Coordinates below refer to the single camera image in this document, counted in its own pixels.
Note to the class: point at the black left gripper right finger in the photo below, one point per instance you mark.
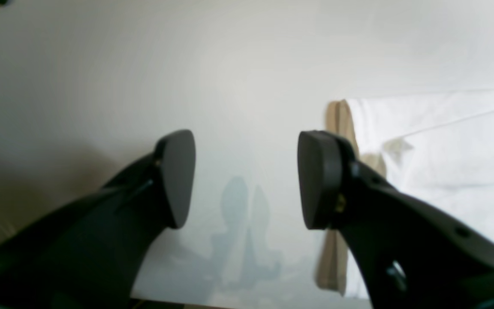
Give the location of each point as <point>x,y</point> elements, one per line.
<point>411,255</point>

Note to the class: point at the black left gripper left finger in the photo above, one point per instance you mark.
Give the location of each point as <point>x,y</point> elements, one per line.
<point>87,254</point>

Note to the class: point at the white printed T-shirt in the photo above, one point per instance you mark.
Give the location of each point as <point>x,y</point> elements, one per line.
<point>438,148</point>

